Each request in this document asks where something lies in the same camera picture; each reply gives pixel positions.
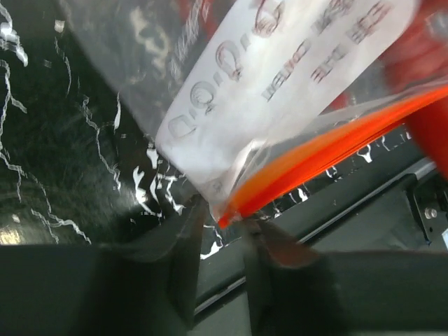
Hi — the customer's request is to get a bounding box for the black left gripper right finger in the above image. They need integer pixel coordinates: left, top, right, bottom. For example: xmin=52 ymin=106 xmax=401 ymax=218
xmin=241 ymin=219 xmax=447 ymax=335

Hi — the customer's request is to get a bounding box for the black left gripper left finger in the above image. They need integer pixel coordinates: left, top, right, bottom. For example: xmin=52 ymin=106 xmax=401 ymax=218
xmin=1 ymin=199 xmax=207 ymax=335

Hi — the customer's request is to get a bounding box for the clear orange-zip bag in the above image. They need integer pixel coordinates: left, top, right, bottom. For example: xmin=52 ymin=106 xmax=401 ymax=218
xmin=59 ymin=1 xmax=447 ymax=227

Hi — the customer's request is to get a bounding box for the red toy lobster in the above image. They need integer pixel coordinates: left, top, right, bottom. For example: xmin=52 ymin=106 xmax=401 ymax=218
xmin=190 ymin=1 xmax=447 ymax=171

